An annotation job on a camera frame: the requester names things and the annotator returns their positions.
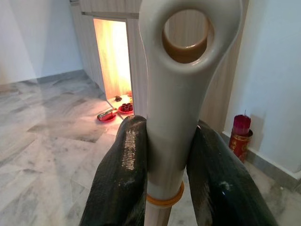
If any red incense can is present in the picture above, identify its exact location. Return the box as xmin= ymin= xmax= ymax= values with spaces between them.
xmin=228 ymin=128 xmax=253 ymax=163

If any red round plate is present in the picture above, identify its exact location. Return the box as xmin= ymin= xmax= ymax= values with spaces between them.
xmin=97 ymin=107 xmax=118 ymax=122
xmin=117 ymin=103 xmax=134 ymax=115

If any bundle of red incense sticks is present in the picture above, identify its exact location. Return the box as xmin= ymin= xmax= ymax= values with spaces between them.
xmin=232 ymin=109 xmax=252 ymax=137

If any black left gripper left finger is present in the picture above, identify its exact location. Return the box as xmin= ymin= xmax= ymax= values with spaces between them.
xmin=79 ymin=114 xmax=148 ymax=226

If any broom with grey handle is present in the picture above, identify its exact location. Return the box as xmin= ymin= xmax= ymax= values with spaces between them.
xmin=138 ymin=0 xmax=244 ymax=226

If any green and red packet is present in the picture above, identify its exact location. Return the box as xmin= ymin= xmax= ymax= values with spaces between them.
xmin=100 ymin=108 xmax=118 ymax=120

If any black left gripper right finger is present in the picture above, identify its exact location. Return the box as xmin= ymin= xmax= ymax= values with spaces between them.
xmin=187 ymin=119 xmax=279 ymax=226

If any slatted wooden cabinet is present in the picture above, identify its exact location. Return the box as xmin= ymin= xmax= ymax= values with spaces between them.
xmin=69 ymin=0 xmax=250 ymax=135

